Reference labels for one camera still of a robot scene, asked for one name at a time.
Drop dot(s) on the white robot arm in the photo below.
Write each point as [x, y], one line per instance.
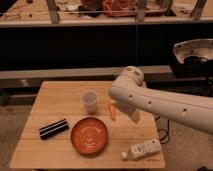
[190, 110]

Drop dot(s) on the translucent plastic cup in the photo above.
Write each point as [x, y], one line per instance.
[90, 100]

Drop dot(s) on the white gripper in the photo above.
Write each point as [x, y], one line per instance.
[128, 110]

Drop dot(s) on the wooden table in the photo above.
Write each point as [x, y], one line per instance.
[58, 100]

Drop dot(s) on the metal shelf rail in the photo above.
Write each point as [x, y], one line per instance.
[105, 22]

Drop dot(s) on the orange basket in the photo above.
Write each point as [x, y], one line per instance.
[119, 8]

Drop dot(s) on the silver robot base dome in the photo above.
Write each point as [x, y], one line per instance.
[197, 47]

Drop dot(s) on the black striped box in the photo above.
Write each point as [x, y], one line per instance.
[53, 129]

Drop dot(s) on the orange carrot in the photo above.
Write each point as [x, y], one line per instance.
[112, 110]

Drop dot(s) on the orange ceramic bowl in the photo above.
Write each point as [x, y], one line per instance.
[89, 136]

